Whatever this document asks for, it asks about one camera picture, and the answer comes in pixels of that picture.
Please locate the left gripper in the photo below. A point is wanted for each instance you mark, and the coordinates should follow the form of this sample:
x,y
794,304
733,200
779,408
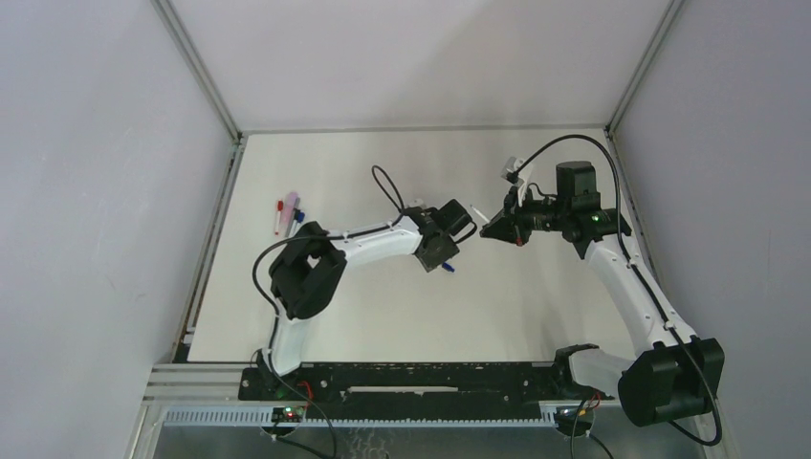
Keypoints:
x,y
440,254

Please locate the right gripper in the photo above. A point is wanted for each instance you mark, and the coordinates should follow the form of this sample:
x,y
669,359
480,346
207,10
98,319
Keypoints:
x,y
515,220

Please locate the white pen blue end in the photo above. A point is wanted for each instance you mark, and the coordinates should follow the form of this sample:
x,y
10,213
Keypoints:
x,y
295,227

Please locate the pink highlighter pen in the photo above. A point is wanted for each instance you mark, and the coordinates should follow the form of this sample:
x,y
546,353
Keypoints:
x,y
288,208

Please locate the white pen red end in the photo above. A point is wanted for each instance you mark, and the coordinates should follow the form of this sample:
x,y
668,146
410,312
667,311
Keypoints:
x,y
277,219

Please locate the grey pen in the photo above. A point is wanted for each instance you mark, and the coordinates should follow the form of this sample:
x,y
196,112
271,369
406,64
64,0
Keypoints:
x,y
290,221

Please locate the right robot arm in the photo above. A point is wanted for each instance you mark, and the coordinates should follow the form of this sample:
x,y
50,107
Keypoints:
x,y
674,374

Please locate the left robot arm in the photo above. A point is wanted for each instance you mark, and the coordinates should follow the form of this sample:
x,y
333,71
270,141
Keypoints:
x,y
299,276

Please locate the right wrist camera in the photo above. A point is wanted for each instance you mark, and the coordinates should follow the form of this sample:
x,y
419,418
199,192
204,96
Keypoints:
x,y
518,174

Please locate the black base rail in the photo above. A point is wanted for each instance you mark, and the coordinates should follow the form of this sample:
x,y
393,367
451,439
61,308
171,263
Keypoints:
x,y
410,391

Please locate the aluminium frame rails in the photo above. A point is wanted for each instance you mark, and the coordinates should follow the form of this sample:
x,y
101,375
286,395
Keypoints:
x,y
193,411

